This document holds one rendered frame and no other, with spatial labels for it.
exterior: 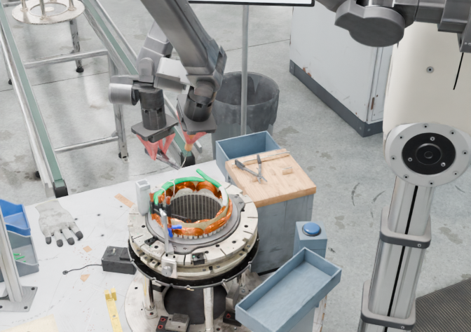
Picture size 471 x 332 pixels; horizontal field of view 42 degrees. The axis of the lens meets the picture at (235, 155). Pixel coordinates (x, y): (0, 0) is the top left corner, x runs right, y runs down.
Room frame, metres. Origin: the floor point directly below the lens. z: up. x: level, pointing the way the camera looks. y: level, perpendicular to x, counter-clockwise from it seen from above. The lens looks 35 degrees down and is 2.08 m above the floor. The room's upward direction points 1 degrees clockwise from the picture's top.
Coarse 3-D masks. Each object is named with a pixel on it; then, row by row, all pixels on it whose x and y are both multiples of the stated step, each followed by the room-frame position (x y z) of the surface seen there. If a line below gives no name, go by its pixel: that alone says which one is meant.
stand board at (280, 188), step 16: (240, 160) 1.44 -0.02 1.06; (272, 160) 1.45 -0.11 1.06; (288, 160) 1.45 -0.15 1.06; (240, 176) 1.37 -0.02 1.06; (272, 176) 1.37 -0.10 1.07; (288, 176) 1.37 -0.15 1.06; (304, 176) 1.37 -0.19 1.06; (256, 192) 1.30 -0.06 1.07; (272, 192) 1.30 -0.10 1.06; (288, 192) 1.30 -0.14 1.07; (304, 192) 1.31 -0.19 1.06
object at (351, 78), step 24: (312, 24) 3.85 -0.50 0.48; (312, 48) 3.83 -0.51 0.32; (336, 48) 3.56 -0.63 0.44; (360, 48) 3.34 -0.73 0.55; (384, 48) 3.23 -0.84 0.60; (312, 72) 3.80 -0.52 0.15; (336, 72) 3.54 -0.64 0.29; (360, 72) 3.31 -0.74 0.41; (384, 72) 3.24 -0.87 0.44; (336, 96) 3.51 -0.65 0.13; (360, 96) 3.28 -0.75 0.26; (384, 96) 3.26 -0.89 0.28; (360, 120) 3.27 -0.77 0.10
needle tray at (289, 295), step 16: (304, 256) 1.08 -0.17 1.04; (320, 256) 1.06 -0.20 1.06; (288, 272) 1.04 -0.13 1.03; (304, 272) 1.04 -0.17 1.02; (320, 272) 1.04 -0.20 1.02; (336, 272) 1.00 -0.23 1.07; (256, 288) 0.95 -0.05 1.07; (272, 288) 0.99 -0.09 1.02; (288, 288) 0.99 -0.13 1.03; (304, 288) 0.99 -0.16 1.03; (320, 288) 0.96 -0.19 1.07; (240, 304) 0.91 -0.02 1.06; (256, 304) 0.94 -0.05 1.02; (272, 304) 0.94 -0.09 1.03; (288, 304) 0.94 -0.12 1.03; (304, 304) 0.91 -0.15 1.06; (240, 320) 0.89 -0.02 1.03; (256, 320) 0.87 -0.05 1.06; (272, 320) 0.90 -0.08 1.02; (288, 320) 0.87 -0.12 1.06; (304, 320) 0.94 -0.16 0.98
